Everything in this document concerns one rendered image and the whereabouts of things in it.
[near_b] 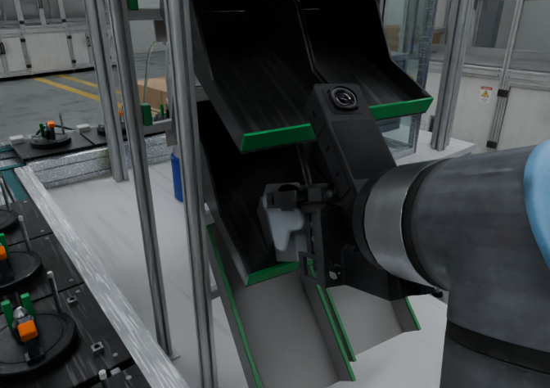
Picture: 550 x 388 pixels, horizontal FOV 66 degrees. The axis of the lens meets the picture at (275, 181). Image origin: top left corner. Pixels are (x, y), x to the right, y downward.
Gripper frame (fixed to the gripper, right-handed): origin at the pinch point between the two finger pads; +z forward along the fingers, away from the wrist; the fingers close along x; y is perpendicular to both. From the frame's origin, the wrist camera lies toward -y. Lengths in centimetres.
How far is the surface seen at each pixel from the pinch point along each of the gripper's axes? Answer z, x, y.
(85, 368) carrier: 28.0, -25.0, 24.0
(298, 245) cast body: -4.6, -1.8, 4.9
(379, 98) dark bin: 3.5, 14.3, -11.6
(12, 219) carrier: 75, -44, 1
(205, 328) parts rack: 17.0, -8.3, 17.8
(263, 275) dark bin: 2.2, -3.6, 8.7
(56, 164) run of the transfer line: 122, -40, -16
